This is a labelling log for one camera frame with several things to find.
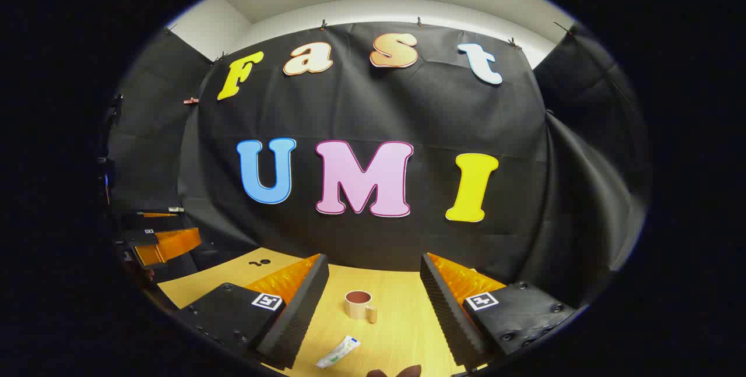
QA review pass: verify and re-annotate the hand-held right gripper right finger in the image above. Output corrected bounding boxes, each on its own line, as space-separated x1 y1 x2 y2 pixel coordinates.
420 252 578 369

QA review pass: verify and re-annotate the black backdrop cloth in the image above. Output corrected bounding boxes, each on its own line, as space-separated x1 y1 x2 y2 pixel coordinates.
105 20 650 308

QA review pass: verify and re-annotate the wooden desktop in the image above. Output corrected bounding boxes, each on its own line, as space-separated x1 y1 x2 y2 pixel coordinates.
157 247 484 377

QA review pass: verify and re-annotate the white toothpaste tube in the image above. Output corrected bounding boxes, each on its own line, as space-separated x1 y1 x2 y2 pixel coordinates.
315 335 361 370

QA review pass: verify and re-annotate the beige cup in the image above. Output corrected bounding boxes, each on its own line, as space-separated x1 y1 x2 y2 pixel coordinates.
344 290 378 324

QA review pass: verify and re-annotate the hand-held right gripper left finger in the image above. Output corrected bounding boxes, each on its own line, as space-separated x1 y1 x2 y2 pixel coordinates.
175 253 330 371

